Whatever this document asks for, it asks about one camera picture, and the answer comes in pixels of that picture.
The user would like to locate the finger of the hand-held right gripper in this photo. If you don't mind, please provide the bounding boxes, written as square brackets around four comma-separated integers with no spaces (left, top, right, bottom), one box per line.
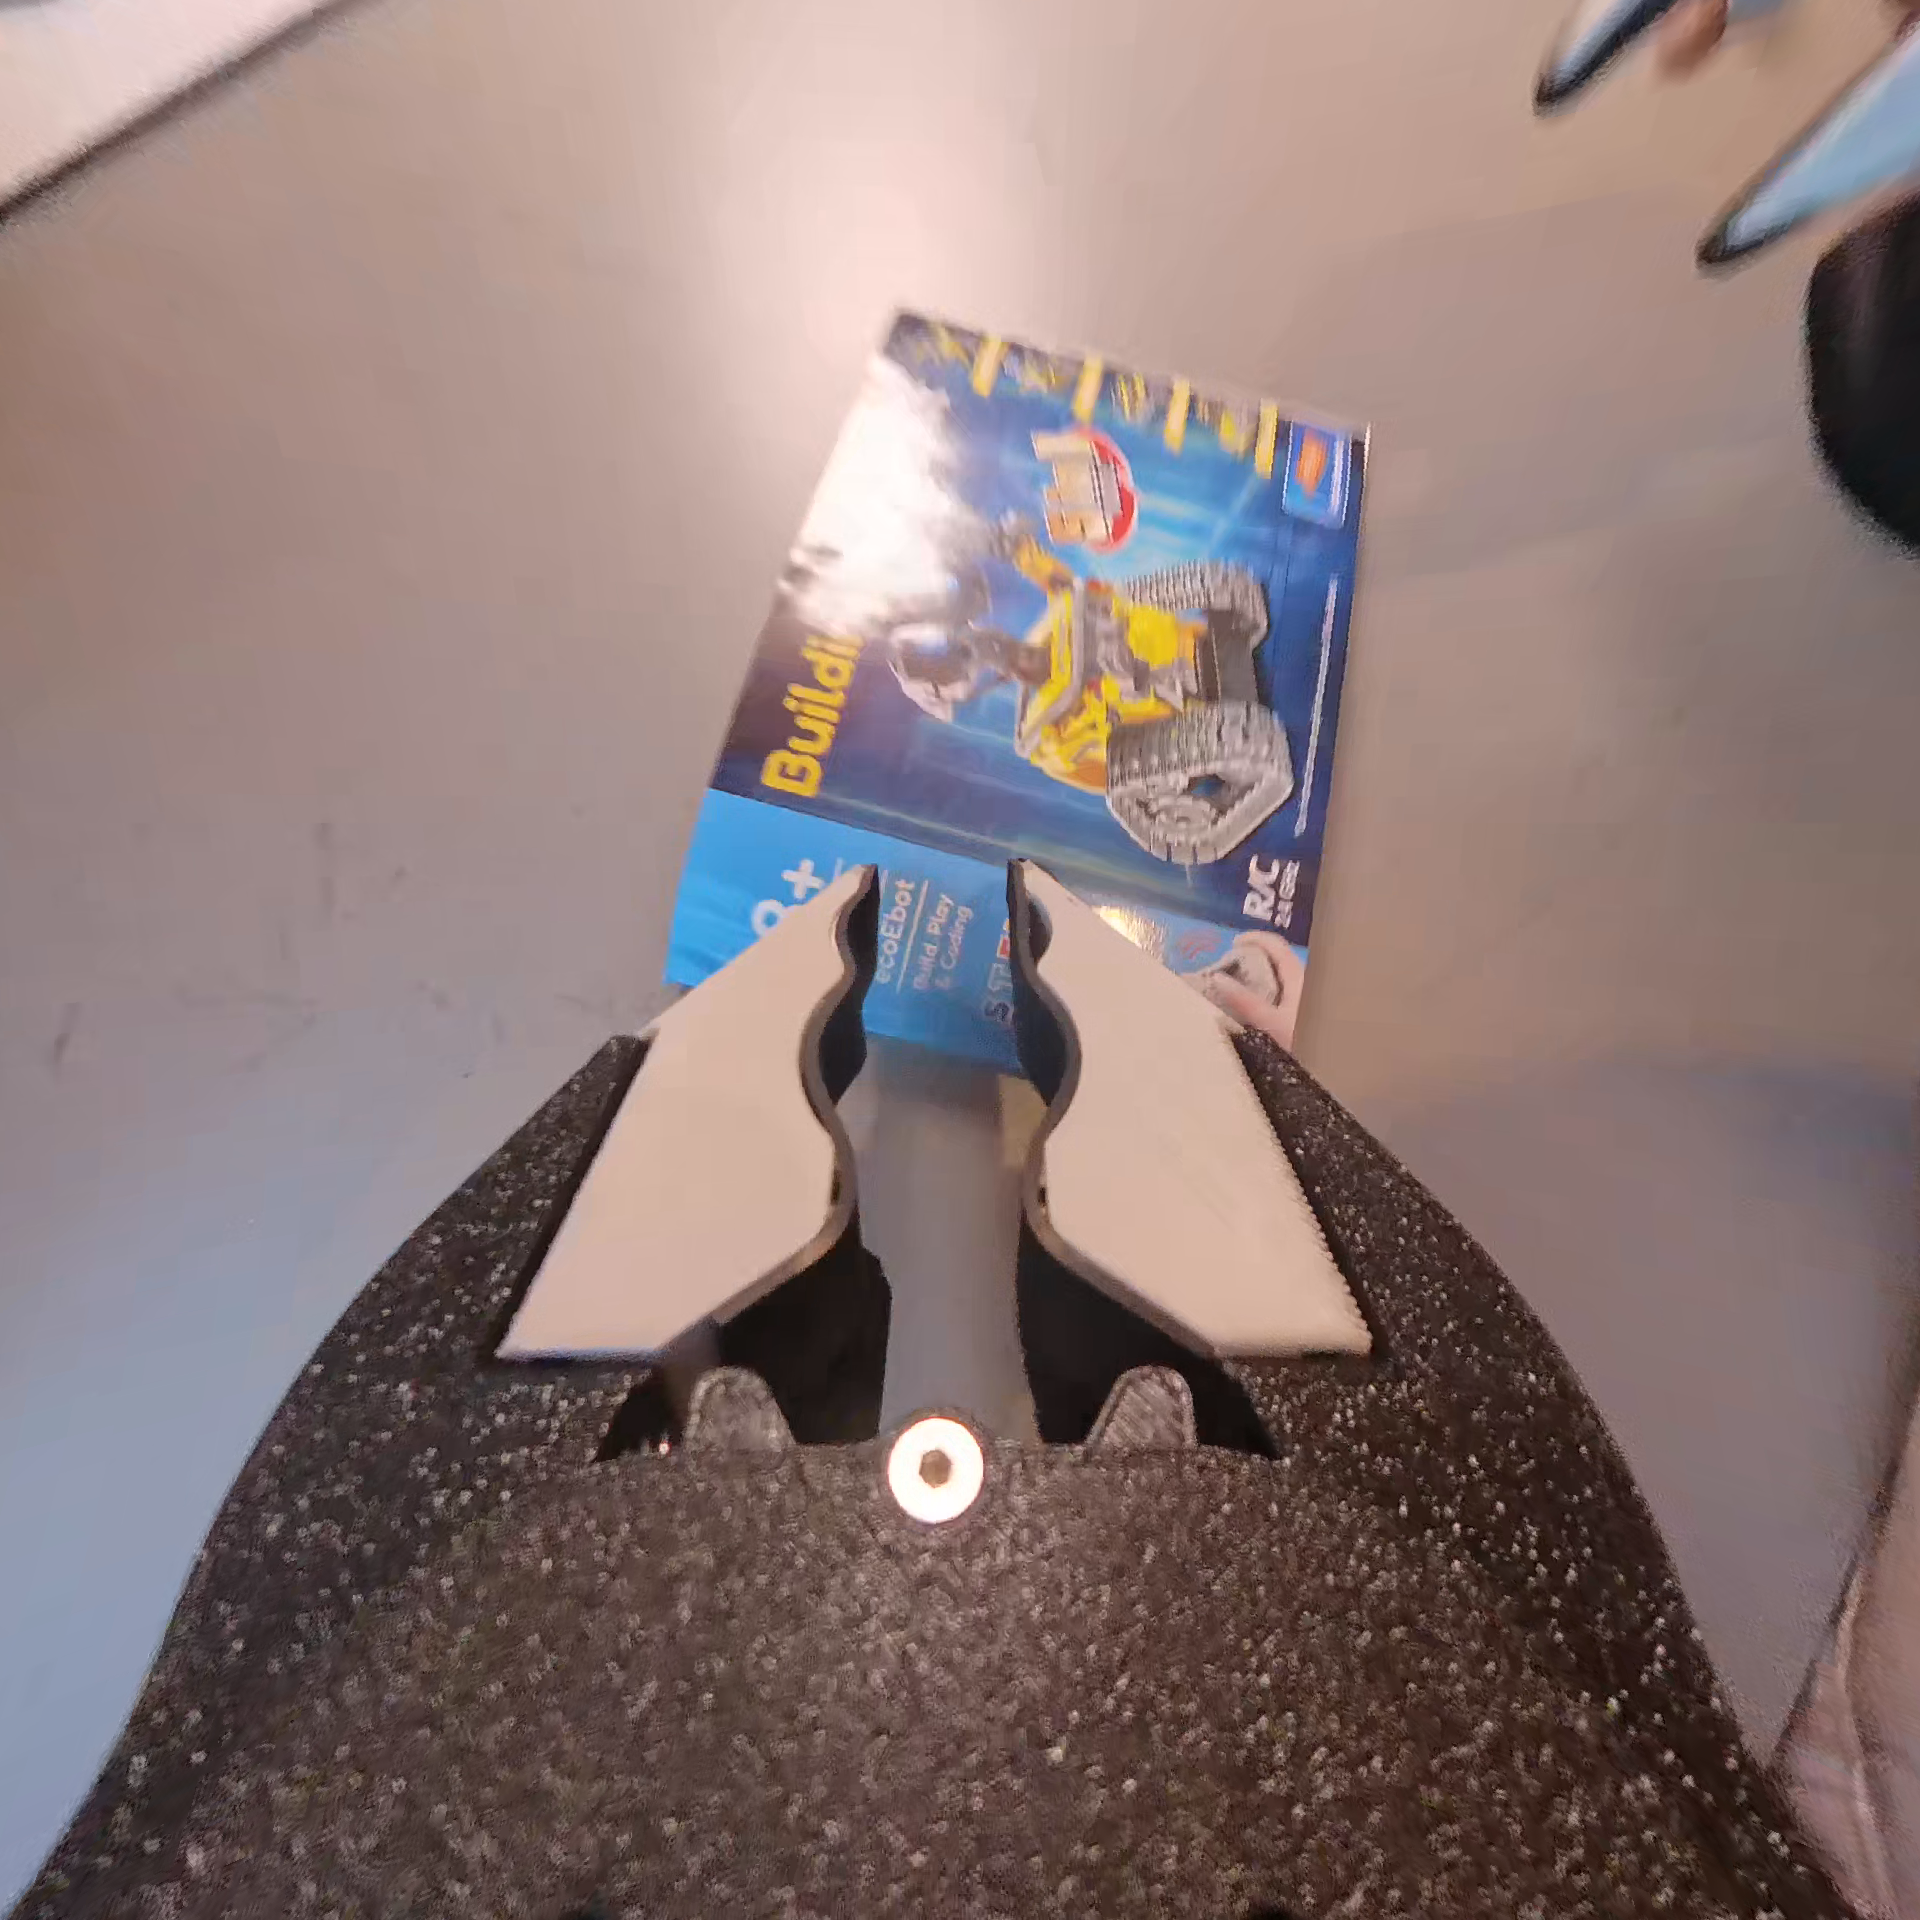
[1695,31,1920,271]
[1534,0,1681,110]

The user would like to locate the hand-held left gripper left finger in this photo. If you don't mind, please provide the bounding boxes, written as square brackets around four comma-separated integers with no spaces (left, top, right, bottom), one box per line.
[495,864,890,1444]

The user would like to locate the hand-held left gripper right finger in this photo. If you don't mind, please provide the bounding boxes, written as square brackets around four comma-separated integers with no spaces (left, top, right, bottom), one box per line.
[1006,857,1376,1444]

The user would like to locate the instruction manual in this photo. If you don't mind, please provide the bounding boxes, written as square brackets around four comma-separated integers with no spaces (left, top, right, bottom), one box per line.
[663,307,1370,1072]

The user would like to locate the grey desk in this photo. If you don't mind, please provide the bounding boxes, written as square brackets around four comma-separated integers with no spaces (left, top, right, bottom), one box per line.
[0,0,1920,1756]

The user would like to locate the black chair armrest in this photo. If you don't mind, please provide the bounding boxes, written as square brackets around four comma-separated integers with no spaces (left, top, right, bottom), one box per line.
[1802,223,1920,555]

